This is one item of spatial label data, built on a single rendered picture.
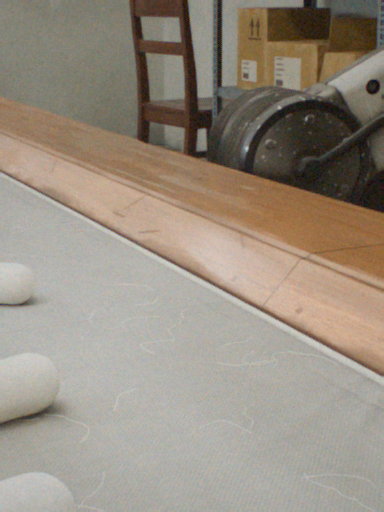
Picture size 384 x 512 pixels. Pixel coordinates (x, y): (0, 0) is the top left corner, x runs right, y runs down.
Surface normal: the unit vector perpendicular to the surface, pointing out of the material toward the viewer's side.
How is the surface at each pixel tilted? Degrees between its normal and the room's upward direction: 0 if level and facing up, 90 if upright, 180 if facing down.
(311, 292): 45
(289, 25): 90
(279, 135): 90
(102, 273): 0
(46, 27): 90
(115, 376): 0
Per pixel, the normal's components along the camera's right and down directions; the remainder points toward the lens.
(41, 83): 0.41, 0.22
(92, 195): -0.64, -0.61
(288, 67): -0.87, 0.13
